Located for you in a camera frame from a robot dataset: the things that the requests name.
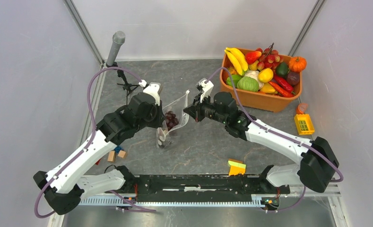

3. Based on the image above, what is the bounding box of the yellow toy lemon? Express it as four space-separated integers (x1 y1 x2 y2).
258 68 274 83

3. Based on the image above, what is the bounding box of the dark purple grape bunch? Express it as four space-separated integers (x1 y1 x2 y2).
165 111 179 131

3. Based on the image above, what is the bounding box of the clear dotted zip top bag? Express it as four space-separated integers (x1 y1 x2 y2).
156 90 190 148

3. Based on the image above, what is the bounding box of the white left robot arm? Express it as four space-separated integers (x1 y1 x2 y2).
33 90 164 218

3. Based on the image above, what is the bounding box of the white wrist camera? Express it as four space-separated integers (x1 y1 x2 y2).
139 80 162 105
196 78 214 103

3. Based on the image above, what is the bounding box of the small orange toy piece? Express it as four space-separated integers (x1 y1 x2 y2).
295 103 309 114

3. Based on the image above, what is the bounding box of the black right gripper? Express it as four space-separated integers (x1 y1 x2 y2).
184 92 228 125

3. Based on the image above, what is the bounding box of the red grape bunch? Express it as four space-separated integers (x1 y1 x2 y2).
257 43 284 71

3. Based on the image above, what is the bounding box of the white toy cauliflower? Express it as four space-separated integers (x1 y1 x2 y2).
244 70 264 89

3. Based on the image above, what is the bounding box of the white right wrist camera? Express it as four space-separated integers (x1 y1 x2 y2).
196 78 214 103

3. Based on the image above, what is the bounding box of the yellow toy basket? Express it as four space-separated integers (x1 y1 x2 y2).
294 114 315 135

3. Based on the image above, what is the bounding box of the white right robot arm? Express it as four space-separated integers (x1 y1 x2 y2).
183 92 341 193

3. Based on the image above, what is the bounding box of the orange plastic bin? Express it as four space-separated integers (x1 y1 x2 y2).
215 53 303 113

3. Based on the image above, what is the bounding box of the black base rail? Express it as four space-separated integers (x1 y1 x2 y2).
118 175 290 202

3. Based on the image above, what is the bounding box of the green toy lime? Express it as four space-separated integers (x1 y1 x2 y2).
226 74 242 88

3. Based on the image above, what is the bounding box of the green toy cabbage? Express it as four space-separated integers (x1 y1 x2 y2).
237 77 259 92

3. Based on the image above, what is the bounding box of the orange toy pumpkin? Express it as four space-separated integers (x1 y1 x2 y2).
288 56 307 73

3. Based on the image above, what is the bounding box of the red toy chili pepper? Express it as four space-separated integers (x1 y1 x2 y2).
273 75 294 94

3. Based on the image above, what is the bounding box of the yellow banana bunch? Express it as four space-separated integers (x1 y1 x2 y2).
224 47 249 76

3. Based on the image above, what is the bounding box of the grey microphone on tripod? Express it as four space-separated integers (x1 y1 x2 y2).
105 30 149 109

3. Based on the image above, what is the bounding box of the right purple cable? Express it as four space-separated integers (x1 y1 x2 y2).
205 66 344 214

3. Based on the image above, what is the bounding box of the tan wooden cube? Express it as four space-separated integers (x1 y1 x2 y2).
107 150 116 163
117 150 128 159

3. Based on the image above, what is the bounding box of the yellow toy pepper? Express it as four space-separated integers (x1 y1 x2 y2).
260 83 277 94

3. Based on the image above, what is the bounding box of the orange yellow block stack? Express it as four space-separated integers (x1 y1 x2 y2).
227 159 246 176

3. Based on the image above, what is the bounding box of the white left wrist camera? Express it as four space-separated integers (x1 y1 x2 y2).
139 80 162 105

